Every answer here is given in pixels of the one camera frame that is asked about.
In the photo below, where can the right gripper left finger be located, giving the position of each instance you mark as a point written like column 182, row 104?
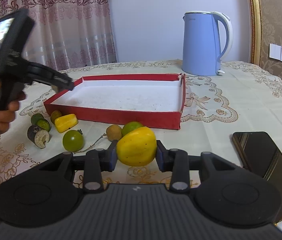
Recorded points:
column 52, row 190

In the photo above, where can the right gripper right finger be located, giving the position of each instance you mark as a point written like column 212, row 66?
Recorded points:
column 221, row 190

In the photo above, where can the dark eggplant piece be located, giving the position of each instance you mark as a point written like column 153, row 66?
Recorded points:
column 38, row 136

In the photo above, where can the green tomato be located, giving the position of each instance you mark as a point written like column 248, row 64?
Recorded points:
column 73, row 140
column 129, row 127

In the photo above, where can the brown longan with stem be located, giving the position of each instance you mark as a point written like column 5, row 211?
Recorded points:
column 113, row 132

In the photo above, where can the large yellow pepper piece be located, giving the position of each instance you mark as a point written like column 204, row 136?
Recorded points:
column 137, row 148

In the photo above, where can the person's left hand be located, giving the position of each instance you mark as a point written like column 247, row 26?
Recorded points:
column 8, row 114

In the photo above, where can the black smartphone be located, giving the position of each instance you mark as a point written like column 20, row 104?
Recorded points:
column 259, row 154

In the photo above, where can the yellow pepper wedge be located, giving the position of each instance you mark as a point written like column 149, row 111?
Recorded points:
column 65, row 122

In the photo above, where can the small yellow round fruit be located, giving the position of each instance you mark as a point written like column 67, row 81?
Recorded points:
column 54, row 115

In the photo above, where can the pink floral curtain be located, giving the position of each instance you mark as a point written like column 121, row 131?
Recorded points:
column 67, row 33

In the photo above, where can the red shallow cardboard box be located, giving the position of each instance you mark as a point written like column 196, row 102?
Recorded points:
column 154, row 100

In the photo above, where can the blue electric kettle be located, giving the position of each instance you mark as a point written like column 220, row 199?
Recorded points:
column 208, row 37

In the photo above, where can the white wall switch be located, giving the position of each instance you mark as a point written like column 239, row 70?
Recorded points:
column 275, row 52

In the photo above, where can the gold wall moulding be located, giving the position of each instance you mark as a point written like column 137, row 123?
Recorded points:
column 256, row 31

